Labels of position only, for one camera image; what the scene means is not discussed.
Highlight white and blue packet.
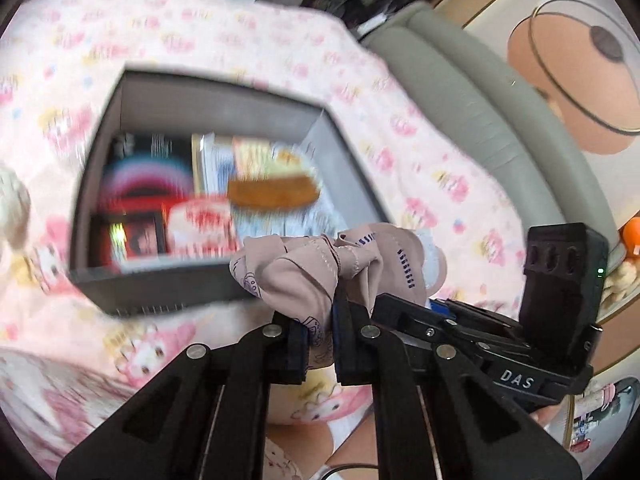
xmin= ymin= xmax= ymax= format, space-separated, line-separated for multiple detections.
xmin=191 ymin=132 xmax=242 ymax=197

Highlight pink printed blanket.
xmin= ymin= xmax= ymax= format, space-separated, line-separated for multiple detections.
xmin=0 ymin=0 xmax=532 ymax=480

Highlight beige printed cloth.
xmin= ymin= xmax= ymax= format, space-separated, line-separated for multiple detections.
xmin=229 ymin=221 xmax=447 ymax=369

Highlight white cable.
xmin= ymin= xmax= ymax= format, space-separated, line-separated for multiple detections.
xmin=309 ymin=462 xmax=382 ymax=480

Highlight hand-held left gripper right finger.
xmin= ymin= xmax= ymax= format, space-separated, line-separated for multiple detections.
xmin=332 ymin=290 xmax=583 ymax=480

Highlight black storage box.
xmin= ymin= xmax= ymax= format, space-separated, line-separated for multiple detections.
xmin=67 ymin=62 xmax=397 ymax=317

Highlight black box with pink arcs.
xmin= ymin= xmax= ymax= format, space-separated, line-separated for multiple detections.
xmin=97 ymin=131 xmax=197 ymax=202

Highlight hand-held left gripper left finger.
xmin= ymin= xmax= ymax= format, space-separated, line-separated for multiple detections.
xmin=56 ymin=317 xmax=308 ymax=480

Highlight orange round object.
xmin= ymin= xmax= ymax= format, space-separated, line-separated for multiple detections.
xmin=621 ymin=216 xmax=640 ymax=259

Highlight brown oblong comb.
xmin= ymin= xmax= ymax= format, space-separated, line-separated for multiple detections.
xmin=226 ymin=173 xmax=322 ymax=212

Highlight grey padded sofa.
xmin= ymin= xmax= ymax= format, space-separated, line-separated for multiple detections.
xmin=359 ymin=2 xmax=622 ymax=262

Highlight pink and white packet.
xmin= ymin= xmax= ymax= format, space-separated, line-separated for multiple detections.
xmin=166 ymin=196 xmax=242 ymax=257

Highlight black square display frame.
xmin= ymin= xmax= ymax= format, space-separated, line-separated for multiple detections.
xmin=102 ymin=210 xmax=169 ymax=267

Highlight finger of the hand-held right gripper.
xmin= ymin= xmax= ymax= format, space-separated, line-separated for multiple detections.
xmin=429 ymin=299 xmax=522 ymax=342
xmin=371 ymin=293 xmax=489 ymax=361

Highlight white plush toy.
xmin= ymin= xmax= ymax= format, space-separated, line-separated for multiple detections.
xmin=0 ymin=164 xmax=32 ymax=252

